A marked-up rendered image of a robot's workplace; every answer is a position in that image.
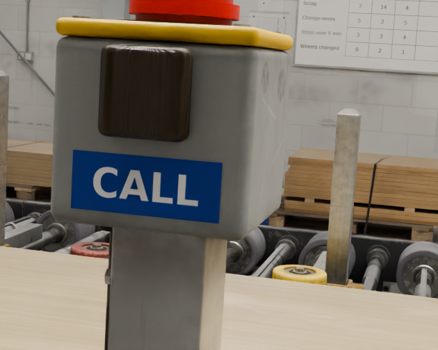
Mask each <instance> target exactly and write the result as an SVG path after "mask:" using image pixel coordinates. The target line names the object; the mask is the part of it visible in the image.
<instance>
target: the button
mask: <svg viewBox="0 0 438 350"><path fill-rule="evenodd" d="M129 14H131V15H135V16H136V20H154V21H169V22H191V23H201V24H219V25H227V26H232V21H239V15H240V6H238V5H234V0H129Z"/></svg>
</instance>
